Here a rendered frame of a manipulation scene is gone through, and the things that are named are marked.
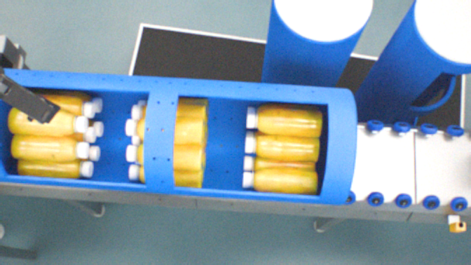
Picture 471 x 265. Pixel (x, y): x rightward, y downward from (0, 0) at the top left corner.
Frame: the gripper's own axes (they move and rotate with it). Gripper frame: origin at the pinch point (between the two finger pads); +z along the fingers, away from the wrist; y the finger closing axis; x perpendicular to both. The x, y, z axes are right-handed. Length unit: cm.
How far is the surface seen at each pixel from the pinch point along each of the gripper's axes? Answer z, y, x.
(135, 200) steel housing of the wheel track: 79, 8, -11
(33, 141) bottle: 52, -16, -12
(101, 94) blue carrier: 64, -14, 7
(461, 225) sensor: 73, 84, 35
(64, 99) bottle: 54, -17, 1
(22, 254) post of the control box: 144, -30, -64
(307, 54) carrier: 78, 23, 52
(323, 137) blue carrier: 72, 40, 33
